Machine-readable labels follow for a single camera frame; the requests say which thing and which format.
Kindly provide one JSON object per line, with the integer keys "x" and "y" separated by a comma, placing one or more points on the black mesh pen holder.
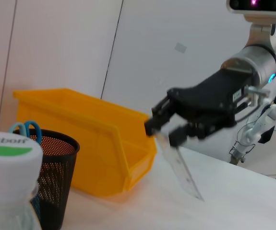
{"x": 56, "y": 172}

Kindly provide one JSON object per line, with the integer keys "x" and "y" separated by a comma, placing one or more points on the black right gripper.
{"x": 207, "y": 103}

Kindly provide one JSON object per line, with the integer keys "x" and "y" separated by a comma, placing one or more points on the blue scissors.
{"x": 37, "y": 130}

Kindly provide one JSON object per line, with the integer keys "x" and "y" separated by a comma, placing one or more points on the clear water bottle green label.
{"x": 8, "y": 172}

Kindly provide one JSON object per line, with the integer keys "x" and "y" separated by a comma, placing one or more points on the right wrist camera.
{"x": 260, "y": 7}

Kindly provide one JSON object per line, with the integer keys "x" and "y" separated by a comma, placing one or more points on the yellow plastic bin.
{"x": 92, "y": 119}

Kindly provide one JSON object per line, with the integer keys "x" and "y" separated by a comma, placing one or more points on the clear plastic ruler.
{"x": 183, "y": 172}

